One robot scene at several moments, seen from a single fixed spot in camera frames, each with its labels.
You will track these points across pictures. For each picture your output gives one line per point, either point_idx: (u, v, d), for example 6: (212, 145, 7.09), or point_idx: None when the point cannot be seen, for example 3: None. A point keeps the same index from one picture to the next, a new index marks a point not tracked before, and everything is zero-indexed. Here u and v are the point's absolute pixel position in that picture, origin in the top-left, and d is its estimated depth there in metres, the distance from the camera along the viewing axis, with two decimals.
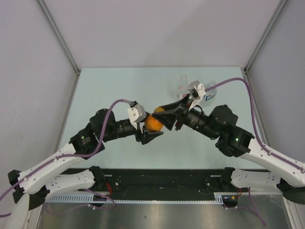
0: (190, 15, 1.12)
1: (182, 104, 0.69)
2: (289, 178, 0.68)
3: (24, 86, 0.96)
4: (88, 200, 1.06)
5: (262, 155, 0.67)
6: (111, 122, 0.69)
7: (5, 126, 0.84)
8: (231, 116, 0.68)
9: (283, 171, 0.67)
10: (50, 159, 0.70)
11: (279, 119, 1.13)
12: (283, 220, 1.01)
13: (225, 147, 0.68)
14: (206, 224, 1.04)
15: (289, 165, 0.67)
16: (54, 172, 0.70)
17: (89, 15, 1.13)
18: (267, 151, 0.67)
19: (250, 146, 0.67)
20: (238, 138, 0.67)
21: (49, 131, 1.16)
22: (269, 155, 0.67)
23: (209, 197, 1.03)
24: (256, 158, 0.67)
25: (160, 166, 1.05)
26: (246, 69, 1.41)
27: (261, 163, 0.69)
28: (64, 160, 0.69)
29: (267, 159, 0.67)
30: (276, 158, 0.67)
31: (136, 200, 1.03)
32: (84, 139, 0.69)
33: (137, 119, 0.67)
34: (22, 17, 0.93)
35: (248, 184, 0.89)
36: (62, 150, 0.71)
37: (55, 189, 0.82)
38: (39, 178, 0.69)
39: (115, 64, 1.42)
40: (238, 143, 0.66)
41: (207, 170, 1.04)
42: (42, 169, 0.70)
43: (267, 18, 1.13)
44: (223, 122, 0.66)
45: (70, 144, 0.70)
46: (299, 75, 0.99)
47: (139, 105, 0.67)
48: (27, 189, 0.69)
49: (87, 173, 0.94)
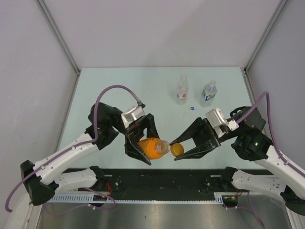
0: (191, 15, 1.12)
1: (211, 141, 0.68)
2: (299, 191, 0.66)
3: (25, 86, 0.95)
4: (88, 200, 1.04)
5: (279, 164, 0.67)
6: (106, 116, 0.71)
7: (5, 126, 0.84)
8: (259, 120, 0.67)
9: (296, 183, 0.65)
10: (66, 147, 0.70)
11: (279, 119, 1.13)
12: (283, 221, 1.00)
13: (244, 151, 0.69)
14: (206, 224, 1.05)
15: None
16: (71, 161, 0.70)
17: (89, 14, 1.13)
18: (284, 161, 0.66)
19: (268, 153, 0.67)
20: (259, 142, 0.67)
21: (49, 131, 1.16)
22: (286, 165, 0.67)
23: (209, 197, 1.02)
24: (273, 166, 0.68)
25: (161, 165, 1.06)
26: (246, 69, 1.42)
27: (277, 173, 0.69)
28: (82, 148, 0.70)
29: (281, 168, 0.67)
30: (292, 169, 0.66)
31: (136, 200, 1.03)
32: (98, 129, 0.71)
33: (127, 114, 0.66)
34: (22, 17, 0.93)
35: (251, 187, 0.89)
36: (78, 139, 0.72)
37: (64, 184, 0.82)
38: (57, 165, 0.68)
39: (114, 64, 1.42)
40: (256, 148, 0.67)
41: (208, 171, 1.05)
42: (60, 157, 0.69)
43: (267, 18, 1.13)
44: (252, 126, 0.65)
45: (86, 134, 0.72)
46: (299, 75, 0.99)
47: (138, 108, 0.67)
48: (45, 177, 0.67)
49: (90, 171, 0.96)
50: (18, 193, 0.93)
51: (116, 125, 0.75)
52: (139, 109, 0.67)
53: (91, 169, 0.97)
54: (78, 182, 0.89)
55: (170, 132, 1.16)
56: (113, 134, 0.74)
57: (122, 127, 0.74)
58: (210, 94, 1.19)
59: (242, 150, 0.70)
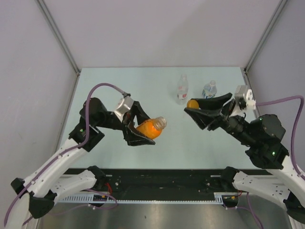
0: (190, 15, 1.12)
1: (223, 111, 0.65)
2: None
3: (25, 86, 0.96)
4: (88, 200, 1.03)
5: (292, 175, 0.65)
6: (101, 109, 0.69)
7: (5, 126, 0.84)
8: (280, 128, 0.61)
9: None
10: (53, 157, 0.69)
11: (279, 119, 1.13)
12: None
13: (259, 160, 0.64)
14: (206, 224, 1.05)
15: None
16: (61, 169, 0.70)
17: (89, 14, 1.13)
18: (298, 172, 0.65)
19: (283, 163, 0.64)
20: (276, 152, 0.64)
21: (49, 131, 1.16)
22: (299, 177, 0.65)
23: (209, 197, 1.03)
24: (286, 176, 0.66)
25: (161, 166, 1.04)
26: (246, 69, 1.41)
27: (289, 182, 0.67)
28: (69, 155, 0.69)
29: (294, 179, 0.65)
30: (304, 180, 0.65)
31: (136, 200, 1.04)
32: (83, 131, 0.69)
33: (120, 108, 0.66)
34: (22, 17, 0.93)
35: (251, 190, 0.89)
36: (63, 146, 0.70)
37: (62, 192, 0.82)
38: (47, 177, 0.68)
39: (114, 64, 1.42)
40: (273, 157, 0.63)
41: (208, 170, 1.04)
42: (48, 169, 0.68)
43: (267, 18, 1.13)
44: (272, 135, 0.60)
45: (71, 139, 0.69)
46: (299, 75, 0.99)
47: (128, 97, 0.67)
48: (37, 192, 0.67)
49: (87, 172, 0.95)
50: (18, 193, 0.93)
51: (107, 122, 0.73)
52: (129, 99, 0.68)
53: (89, 171, 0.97)
54: (77, 187, 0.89)
55: (170, 132, 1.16)
56: (100, 135, 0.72)
57: (117, 122, 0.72)
58: (210, 94, 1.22)
59: (258, 158, 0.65)
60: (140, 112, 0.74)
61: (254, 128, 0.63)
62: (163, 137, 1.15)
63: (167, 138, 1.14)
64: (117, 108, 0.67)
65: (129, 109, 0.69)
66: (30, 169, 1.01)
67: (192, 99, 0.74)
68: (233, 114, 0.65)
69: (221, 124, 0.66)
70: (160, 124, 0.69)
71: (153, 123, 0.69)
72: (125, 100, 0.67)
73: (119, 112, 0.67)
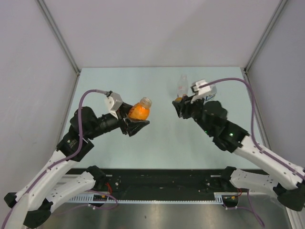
0: (190, 15, 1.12)
1: (186, 97, 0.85)
2: (280, 178, 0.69)
3: (25, 86, 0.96)
4: (88, 200, 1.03)
5: (254, 152, 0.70)
6: (92, 118, 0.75)
7: (5, 126, 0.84)
8: (220, 109, 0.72)
9: (271, 169, 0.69)
10: (42, 171, 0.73)
11: (280, 119, 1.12)
12: (283, 221, 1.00)
13: (219, 142, 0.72)
14: (206, 224, 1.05)
15: (282, 166, 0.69)
16: (51, 182, 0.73)
17: (89, 14, 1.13)
18: (259, 149, 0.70)
19: (243, 142, 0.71)
20: (233, 133, 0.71)
21: (49, 132, 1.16)
22: (262, 153, 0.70)
23: (209, 197, 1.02)
24: (249, 154, 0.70)
25: (161, 167, 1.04)
26: (246, 69, 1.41)
27: (255, 161, 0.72)
28: (57, 168, 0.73)
29: (258, 156, 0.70)
30: (268, 155, 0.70)
31: (136, 200, 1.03)
32: (70, 142, 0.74)
33: (114, 105, 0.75)
34: (23, 17, 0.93)
35: (248, 185, 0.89)
36: (52, 160, 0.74)
37: (58, 199, 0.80)
38: (38, 191, 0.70)
39: (114, 64, 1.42)
40: (231, 138, 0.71)
41: (208, 171, 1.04)
42: (39, 182, 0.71)
43: (267, 18, 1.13)
44: (211, 114, 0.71)
45: (58, 151, 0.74)
46: (299, 75, 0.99)
47: (114, 93, 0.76)
48: (30, 205, 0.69)
49: (86, 175, 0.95)
50: None
51: (101, 129, 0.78)
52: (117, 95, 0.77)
53: (88, 172, 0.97)
54: (76, 192, 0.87)
55: (170, 132, 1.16)
56: (90, 145, 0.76)
57: (113, 124, 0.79)
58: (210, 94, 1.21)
59: (217, 141, 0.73)
60: (123, 104, 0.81)
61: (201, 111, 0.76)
62: (163, 137, 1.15)
63: (167, 138, 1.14)
64: (111, 107, 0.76)
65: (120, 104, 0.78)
66: (31, 169, 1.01)
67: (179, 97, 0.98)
68: (194, 99, 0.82)
69: (188, 109, 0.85)
70: (147, 103, 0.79)
71: (139, 105, 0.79)
72: (113, 98, 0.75)
73: (113, 110, 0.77)
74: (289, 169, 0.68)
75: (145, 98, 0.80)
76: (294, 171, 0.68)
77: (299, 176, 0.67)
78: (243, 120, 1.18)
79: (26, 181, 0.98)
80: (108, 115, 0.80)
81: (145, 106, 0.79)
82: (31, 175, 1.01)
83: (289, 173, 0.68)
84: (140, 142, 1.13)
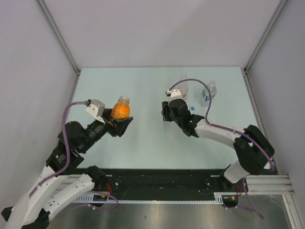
0: (190, 15, 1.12)
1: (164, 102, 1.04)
2: (228, 140, 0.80)
3: (25, 86, 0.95)
4: (88, 200, 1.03)
5: (205, 127, 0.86)
6: (80, 132, 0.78)
7: (5, 126, 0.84)
8: (181, 103, 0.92)
9: (218, 135, 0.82)
10: (34, 187, 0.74)
11: (279, 119, 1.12)
12: (283, 221, 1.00)
13: (184, 130, 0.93)
14: (206, 224, 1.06)
15: (225, 129, 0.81)
16: (44, 196, 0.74)
17: (89, 14, 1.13)
18: (208, 123, 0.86)
19: (198, 123, 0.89)
20: (192, 119, 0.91)
21: (49, 132, 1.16)
22: (211, 126, 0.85)
23: (209, 197, 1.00)
24: (202, 130, 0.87)
25: (159, 165, 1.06)
26: (246, 69, 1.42)
27: (209, 134, 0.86)
28: (48, 183, 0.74)
29: (208, 128, 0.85)
30: (214, 126, 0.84)
31: (136, 200, 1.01)
32: (58, 158, 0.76)
33: (97, 111, 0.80)
34: (22, 17, 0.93)
35: (239, 173, 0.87)
36: (42, 175, 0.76)
37: (55, 207, 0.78)
38: (32, 205, 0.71)
39: (114, 64, 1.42)
40: (190, 123, 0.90)
41: (207, 170, 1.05)
42: (32, 197, 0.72)
43: (267, 18, 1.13)
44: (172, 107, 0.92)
45: (47, 167, 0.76)
46: (299, 75, 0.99)
47: (94, 100, 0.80)
48: (26, 219, 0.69)
49: (84, 178, 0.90)
50: (18, 193, 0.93)
51: (91, 140, 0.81)
52: (98, 102, 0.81)
53: (86, 174, 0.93)
54: (73, 197, 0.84)
55: (170, 133, 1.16)
56: (79, 159, 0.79)
57: (103, 130, 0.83)
58: (210, 94, 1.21)
59: (182, 128, 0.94)
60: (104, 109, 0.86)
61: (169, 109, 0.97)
62: (163, 137, 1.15)
63: (167, 138, 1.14)
64: (96, 113, 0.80)
65: (102, 108, 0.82)
66: (31, 170, 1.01)
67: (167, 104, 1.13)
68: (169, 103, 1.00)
69: (165, 112, 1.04)
70: (124, 101, 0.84)
71: (117, 104, 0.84)
72: (95, 105, 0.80)
73: (98, 116, 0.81)
74: (229, 129, 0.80)
75: (121, 97, 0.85)
76: (232, 130, 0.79)
77: (238, 134, 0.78)
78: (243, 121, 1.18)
79: (26, 182, 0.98)
80: (94, 124, 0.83)
81: (124, 104, 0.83)
82: (31, 176, 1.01)
83: (230, 133, 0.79)
84: (140, 143, 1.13)
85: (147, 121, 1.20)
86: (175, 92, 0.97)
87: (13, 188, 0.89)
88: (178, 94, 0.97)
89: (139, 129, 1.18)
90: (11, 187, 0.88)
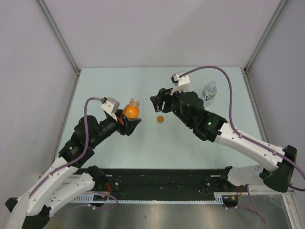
0: (190, 16, 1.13)
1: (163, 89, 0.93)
2: (263, 161, 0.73)
3: (25, 87, 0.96)
4: (88, 200, 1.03)
5: (233, 138, 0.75)
6: (96, 126, 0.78)
7: (5, 126, 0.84)
8: (198, 101, 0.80)
9: (250, 151, 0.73)
10: (44, 176, 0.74)
11: (280, 119, 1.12)
12: (283, 221, 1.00)
13: (200, 133, 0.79)
14: (206, 224, 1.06)
15: (262, 148, 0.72)
16: (52, 188, 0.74)
17: (89, 14, 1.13)
18: (238, 134, 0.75)
19: (221, 129, 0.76)
20: (212, 122, 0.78)
21: (50, 131, 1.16)
22: (240, 138, 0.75)
23: (209, 197, 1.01)
24: (228, 140, 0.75)
25: (160, 166, 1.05)
26: (246, 69, 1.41)
27: (234, 145, 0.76)
28: (59, 173, 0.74)
29: (237, 140, 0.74)
30: (247, 140, 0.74)
31: (136, 200, 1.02)
32: (72, 149, 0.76)
33: (113, 108, 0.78)
34: (23, 18, 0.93)
35: (243, 180, 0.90)
36: (54, 165, 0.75)
37: (56, 203, 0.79)
38: (39, 196, 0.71)
39: (114, 64, 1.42)
40: (209, 127, 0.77)
41: (208, 171, 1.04)
42: (39, 188, 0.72)
43: (267, 18, 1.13)
44: (187, 105, 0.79)
45: (60, 158, 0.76)
46: (299, 75, 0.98)
47: (110, 98, 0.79)
48: (31, 210, 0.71)
49: (85, 177, 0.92)
50: (18, 193, 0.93)
51: (103, 134, 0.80)
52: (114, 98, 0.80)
53: (87, 173, 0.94)
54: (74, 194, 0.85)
55: (170, 133, 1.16)
56: (91, 152, 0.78)
57: (114, 127, 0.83)
58: (210, 94, 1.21)
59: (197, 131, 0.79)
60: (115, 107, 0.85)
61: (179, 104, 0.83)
62: (164, 137, 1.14)
63: (167, 137, 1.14)
64: (110, 109, 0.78)
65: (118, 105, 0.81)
66: (31, 170, 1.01)
67: (162, 116, 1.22)
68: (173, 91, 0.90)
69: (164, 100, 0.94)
70: (136, 103, 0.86)
71: (128, 105, 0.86)
72: (110, 101, 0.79)
73: (113, 113, 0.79)
74: (269, 150, 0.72)
75: (133, 98, 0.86)
76: (273, 151, 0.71)
77: (279, 156, 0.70)
78: (243, 121, 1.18)
79: (26, 181, 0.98)
80: (107, 120, 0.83)
81: (135, 106, 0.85)
82: (31, 175, 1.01)
83: (269, 154, 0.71)
84: (140, 142, 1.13)
85: (147, 121, 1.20)
86: (183, 80, 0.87)
87: (13, 187, 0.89)
88: (186, 81, 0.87)
89: (139, 129, 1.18)
90: (11, 187, 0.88)
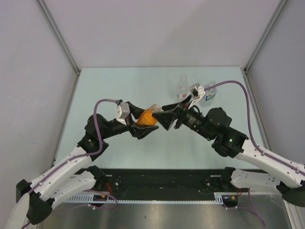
0: (190, 15, 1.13)
1: (180, 104, 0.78)
2: (285, 179, 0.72)
3: (25, 86, 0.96)
4: (88, 200, 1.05)
5: (256, 155, 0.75)
6: (104, 124, 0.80)
7: (5, 127, 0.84)
8: (225, 119, 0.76)
9: (272, 169, 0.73)
10: (62, 161, 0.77)
11: (279, 119, 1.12)
12: (283, 221, 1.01)
13: (220, 149, 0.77)
14: (206, 224, 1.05)
15: (285, 166, 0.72)
16: (68, 174, 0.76)
17: (89, 14, 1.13)
18: (260, 152, 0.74)
19: (244, 147, 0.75)
20: (233, 139, 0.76)
21: (50, 131, 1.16)
22: (263, 155, 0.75)
23: (209, 197, 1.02)
24: (250, 158, 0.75)
25: (159, 165, 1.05)
26: (246, 69, 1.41)
27: (255, 162, 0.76)
28: (76, 161, 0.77)
29: (259, 157, 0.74)
30: (269, 158, 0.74)
31: (136, 200, 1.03)
32: (91, 141, 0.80)
33: (121, 114, 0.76)
34: (22, 17, 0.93)
35: (248, 184, 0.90)
36: (72, 153, 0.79)
37: (59, 195, 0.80)
38: (55, 180, 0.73)
39: (114, 63, 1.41)
40: (231, 143, 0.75)
41: (207, 170, 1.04)
42: (56, 171, 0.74)
43: (267, 18, 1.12)
44: (217, 124, 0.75)
45: (79, 147, 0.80)
46: (299, 75, 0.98)
47: (123, 103, 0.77)
48: (43, 192, 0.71)
49: (86, 174, 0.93)
50: None
51: (111, 132, 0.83)
52: (127, 105, 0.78)
53: (88, 171, 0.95)
54: (77, 189, 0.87)
55: (170, 133, 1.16)
56: (106, 145, 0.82)
57: (123, 127, 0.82)
58: (210, 94, 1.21)
59: (218, 147, 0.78)
60: (135, 108, 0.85)
61: (206, 120, 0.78)
62: (164, 137, 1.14)
63: (166, 137, 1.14)
64: (118, 116, 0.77)
65: (128, 112, 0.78)
66: (31, 170, 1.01)
67: None
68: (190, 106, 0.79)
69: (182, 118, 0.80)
70: (156, 109, 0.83)
71: (148, 111, 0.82)
72: (120, 108, 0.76)
73: (121, 119, 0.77)
74: (292, 168, 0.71)
75: (155, 105, 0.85)
76: (297, 170, 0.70)
77: (302, 174, 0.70)
78: (243, 121, 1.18)
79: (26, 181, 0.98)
80: None
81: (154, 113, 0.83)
82: (31, 175, 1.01)
83: (293, 172, 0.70)
84: (140, 143, 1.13)
85: None
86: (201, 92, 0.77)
87: (13, 187, 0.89)
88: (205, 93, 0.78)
89: None
90: (11, 187, 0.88)
